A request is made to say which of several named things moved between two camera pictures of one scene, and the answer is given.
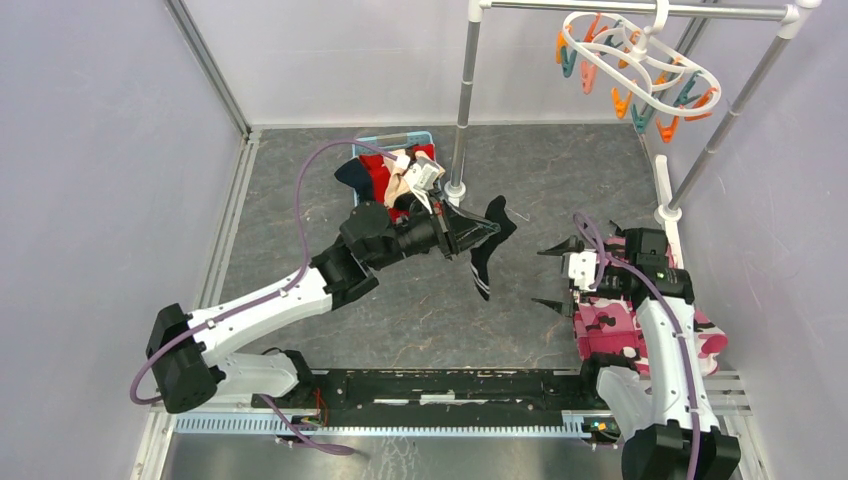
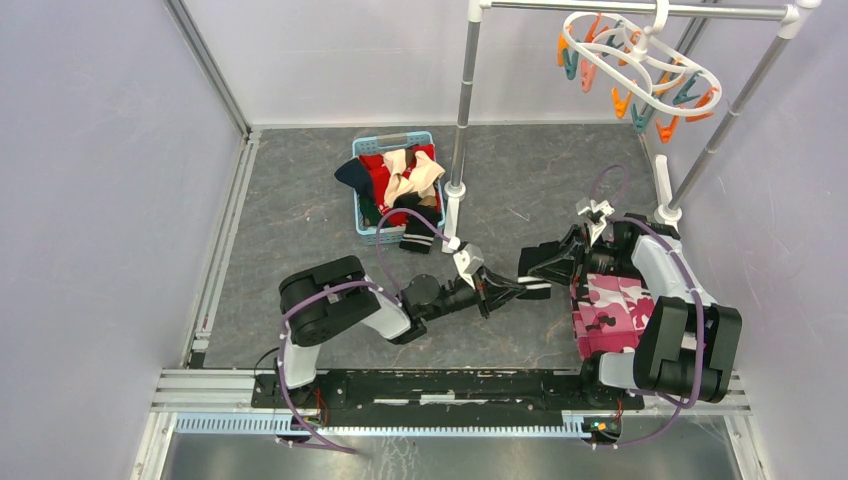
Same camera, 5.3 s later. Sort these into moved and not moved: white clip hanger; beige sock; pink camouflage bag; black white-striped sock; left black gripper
Moved: left black gripper; black white-striped sock
Not moved: pink camouflage bag; white clip hanger; beige sock
